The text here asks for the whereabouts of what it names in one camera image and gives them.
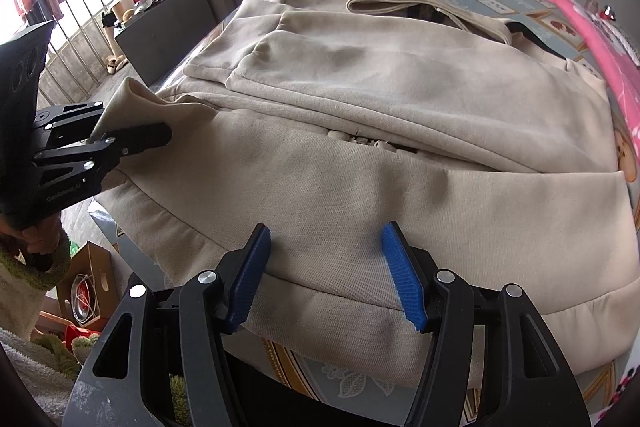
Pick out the pink floral blanket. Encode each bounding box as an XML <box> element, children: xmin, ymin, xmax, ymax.
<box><xmin>535</xmin><ymin>0</ymin><xmax>640</xmax><ymax>413</ymax></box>

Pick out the open cardboard box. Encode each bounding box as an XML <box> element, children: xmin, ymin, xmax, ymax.
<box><xmin>55</xmin><ymin>241</ymin><xmax>121</xmax><ymax>333</ymax></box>

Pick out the fruit print tablecloth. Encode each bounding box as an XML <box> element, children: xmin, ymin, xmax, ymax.
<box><xmin>87</xmin><ymin>0</ymin><xmax>640</xmax><ymax>427</ymax></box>

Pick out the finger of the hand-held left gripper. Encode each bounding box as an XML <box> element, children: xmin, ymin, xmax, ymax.
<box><xmin>32</xmin><ymin>123</ymin><xmax>173</xmax><ymax>215</ymax></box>
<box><xmin>31</xmin><ymin>102</ymin><xmax>104</xmax><ymax>148</ymax></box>

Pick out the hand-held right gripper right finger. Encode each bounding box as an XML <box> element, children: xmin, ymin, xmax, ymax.
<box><xmin>381</xmin><ymin>221</ymin><xmax>593</xmax><ymax>427</ymax></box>

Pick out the steel bowl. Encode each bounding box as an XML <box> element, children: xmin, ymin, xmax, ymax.
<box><xmin>70</xmin><ymin>274</ymin><xmax>101</xmax><ymax>323</ymax></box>

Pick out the metal window railing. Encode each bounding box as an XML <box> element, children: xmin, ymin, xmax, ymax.
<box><xmin>37</xmin><ymin>0</ymin><xmax>166</xmax><ymax>108</ymax></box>

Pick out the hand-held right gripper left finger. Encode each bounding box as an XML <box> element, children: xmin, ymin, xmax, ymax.
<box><xmin>62</xmin><ymin>223</ymin><xmax>272</xmax><ymax>427</ymax></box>

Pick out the red plastic item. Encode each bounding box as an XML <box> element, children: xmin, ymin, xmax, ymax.
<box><xmin>64</xmin><ymin>324</ymin><xmax>101</xmax><ymax>350</ymax></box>

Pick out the green white fuzzy robe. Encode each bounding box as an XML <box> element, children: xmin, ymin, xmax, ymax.
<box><xmin>0</xmin><ymin>327</ymin><xmax>101</xmax><ymax>427</ymax></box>

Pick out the dark grey cabinet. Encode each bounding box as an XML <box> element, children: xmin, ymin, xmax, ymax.
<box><xmin>112</xmin><ymin>0</ymin><xmax>226</xmax><ymax>88</ymax></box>

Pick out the person's left hand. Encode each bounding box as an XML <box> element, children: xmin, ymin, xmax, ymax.
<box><xmin>0</xmin><ymin>207</ymin><xmax>66</xmax><ymax>270</ymax></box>

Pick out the cream zip jacket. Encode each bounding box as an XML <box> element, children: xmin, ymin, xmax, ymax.
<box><xmin>95</xmin><ymin>0</ymin><xmax>640</xmax><ymax>390</ymax></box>

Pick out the person's left forearm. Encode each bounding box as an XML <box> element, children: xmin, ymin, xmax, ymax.
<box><xmin>0</xmin><ymin>229</ymin><xmax>72</xmax><ymax>343</ymax></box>

